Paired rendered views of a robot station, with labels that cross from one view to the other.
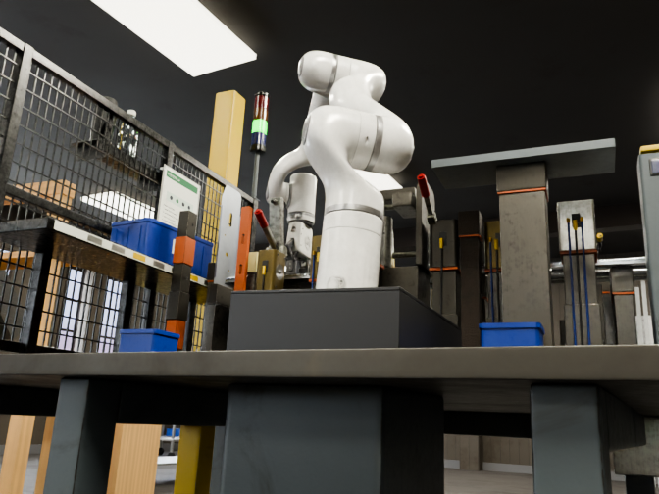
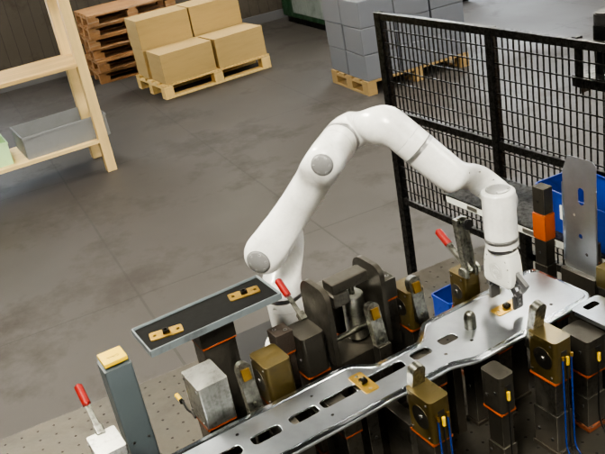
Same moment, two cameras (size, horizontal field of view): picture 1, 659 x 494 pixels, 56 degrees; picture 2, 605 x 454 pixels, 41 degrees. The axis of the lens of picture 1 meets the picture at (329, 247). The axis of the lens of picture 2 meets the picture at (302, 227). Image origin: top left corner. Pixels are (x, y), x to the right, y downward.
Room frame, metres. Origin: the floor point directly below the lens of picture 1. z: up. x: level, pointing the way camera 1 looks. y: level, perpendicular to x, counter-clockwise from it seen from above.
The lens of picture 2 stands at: (2.64, -1.63, 2.20)
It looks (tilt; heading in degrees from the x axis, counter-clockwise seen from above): 25 degrees down; 130
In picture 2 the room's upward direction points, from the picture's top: 11 degrees counter-clockwise
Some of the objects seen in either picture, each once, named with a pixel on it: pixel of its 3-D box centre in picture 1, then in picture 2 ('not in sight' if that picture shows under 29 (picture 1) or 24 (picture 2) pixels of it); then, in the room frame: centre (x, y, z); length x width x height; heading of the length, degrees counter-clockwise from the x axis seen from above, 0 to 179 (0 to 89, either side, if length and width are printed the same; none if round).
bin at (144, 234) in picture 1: (162, 253); (591, 209); (1.92, 0.53, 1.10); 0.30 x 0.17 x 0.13; 150
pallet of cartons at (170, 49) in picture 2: not in sight; (196, 42); (-3.74, 4.80, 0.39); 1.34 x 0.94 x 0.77; 61
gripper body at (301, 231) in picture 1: (299, 239); (503, 262); (1.83, 0.09, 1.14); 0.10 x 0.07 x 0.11; 156
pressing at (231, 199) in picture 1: (228, 236); (579, 216); (1.95, 0.33, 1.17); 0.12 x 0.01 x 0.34; 156
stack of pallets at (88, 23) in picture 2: not in sight; (130, 35); (-5.14, 5.10, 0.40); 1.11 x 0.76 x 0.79; 61
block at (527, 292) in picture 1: (526, 270); (226, 386); (1.25, -0.41, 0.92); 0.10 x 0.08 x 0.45; 66
